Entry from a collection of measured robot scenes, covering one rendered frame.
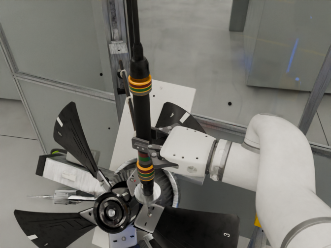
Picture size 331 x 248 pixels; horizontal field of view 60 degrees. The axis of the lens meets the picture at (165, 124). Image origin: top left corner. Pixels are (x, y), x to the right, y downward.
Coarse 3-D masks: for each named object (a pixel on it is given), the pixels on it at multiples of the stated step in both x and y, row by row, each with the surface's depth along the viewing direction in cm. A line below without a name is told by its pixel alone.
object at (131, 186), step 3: (135, 171) 89; (132, 174) 90; (135, 174) 88; (129, 177) 90; (132, 177) 89; (135, 177) 87; (138, 177) 86; (129, 180) 89; (138, 180) 85; (129, 183) 88; (132, 183) 87; (135, 183) 85; (138, 183) 84; (129, 186) 87; (132, 186) 85; (135, 186) 84; (129, 189) 86; (132, 189) 84; (132, 192) 84; (132, 195) 83
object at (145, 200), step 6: (138, 186) 78; (156, 186) 78; (138, 192) 76; (156, 192) 76; (138, 198) 75; (144, 198) 75; (150, 198) 75; (156, 198) 75; (144, 204) 75; (150, 204) 75
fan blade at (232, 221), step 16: (176, 208) 87; (160, 224) 83; (176, 224) 83; (192, 224) 83; (208, 224) 83; (224, 224) 83; (160, 240) 80; (176, 240) 80; (192, 240) 80; (208, 240) 80; (224, 240) 80
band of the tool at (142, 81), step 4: (148, 76) 55; (132, 80) 55; (136, 80) 56; (140, 80) 56; (144, 80) 56; (148, 80) 53; (136, 84) 52; (140, 84) 52; (144, 84) 52; (136, 88) 52; (144, 88) 53; (136, 92) 53; (140, 92) 53
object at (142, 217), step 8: (144, 208) 86; (152, 208) 87; (160, 208) 87; (144, 216) 84; (152, 216) 85; (160, 216) 85; (136, 224) 82; (144, 224) 83; (152, 224) 83; (152, 232) 81
